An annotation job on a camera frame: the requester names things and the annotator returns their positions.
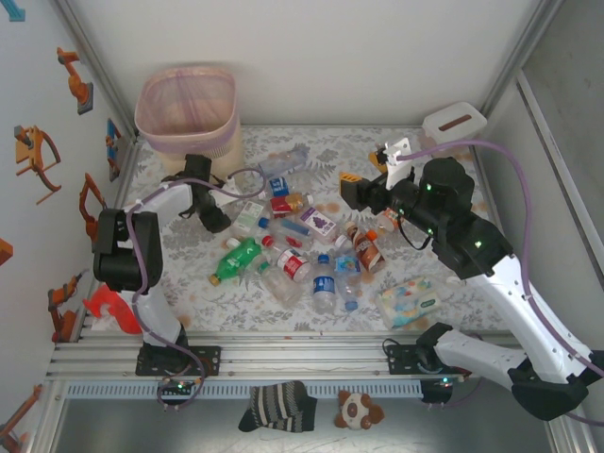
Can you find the green and white label bottle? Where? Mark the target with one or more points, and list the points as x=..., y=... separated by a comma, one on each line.
x=247, y=217

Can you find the green bottle yellow cap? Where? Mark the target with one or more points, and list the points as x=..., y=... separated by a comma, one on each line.
x=238, y=257

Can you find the purple grape label bottle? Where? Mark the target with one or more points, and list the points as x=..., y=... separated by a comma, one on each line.
x=317, y=221

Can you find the brown label orange cap bottle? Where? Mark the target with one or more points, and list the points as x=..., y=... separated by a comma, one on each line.
x=369, y=252

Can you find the red and gold label bottle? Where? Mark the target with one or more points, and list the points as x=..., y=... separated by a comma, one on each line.
x=283, y=205

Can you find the clear bottle blue strip label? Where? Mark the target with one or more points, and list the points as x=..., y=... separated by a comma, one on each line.
x=292, y=228

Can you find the blue label white cap bottle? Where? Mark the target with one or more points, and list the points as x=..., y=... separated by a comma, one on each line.
x=279, y=187

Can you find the light blue label bottle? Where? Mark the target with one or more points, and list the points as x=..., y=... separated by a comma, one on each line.
x=347, y=265

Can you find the clear unlabelled plastic bottle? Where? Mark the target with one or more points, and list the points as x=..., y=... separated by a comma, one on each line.
x=280, y=162

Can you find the red cap red label bottle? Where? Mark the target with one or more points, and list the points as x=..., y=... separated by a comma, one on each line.
x=291, y=264

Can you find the clear bottle green cap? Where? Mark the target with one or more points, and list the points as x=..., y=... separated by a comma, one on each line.
x=280, y=288

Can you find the dark blue label bottle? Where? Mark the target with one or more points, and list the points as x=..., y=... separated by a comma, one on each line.
x=323, y=284

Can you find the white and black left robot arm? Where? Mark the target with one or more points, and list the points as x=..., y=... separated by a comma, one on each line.
x=160, y=203

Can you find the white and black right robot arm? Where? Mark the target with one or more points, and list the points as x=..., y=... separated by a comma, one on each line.
x=528, y=302

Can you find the beige ribbed plastic bin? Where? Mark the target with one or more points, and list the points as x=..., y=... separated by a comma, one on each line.
x=172, y=160

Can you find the white slotted lid box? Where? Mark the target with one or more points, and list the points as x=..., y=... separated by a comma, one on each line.
x=455, y=125

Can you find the floral tablecloth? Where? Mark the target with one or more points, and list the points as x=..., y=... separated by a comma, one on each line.
x=222, y=307

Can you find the blue and orange sticker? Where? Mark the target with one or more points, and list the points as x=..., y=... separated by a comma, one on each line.
x=113, y=148

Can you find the colourful tissue pack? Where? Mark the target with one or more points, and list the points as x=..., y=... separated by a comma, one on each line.
x=410, y=302

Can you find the red plush toy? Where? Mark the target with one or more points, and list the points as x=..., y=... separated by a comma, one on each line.
x=111, y=307

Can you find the orange claw gripper sticker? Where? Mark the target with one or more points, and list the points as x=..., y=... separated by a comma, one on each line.
x=30, y=156

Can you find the small controller board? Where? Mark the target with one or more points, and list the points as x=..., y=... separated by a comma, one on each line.
x=446, y=380
x=179, y=386

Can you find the black and grey striped sock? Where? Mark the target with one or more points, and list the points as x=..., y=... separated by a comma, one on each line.
x=278, y=406

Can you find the brown and white plush toy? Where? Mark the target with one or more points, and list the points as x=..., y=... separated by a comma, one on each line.
x=354, y=410

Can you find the aluminium frame post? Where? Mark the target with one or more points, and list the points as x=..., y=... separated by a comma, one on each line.
x=523, y=56
x=98, y=66

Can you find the aluminium rail frame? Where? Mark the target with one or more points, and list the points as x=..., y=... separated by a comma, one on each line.
x=307, y=363

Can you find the orange wall sticker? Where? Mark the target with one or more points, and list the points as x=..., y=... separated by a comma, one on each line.
x=19, y=415
x=5, y=250

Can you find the blue wall sticker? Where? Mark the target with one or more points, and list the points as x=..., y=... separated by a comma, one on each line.
x=14, y=9

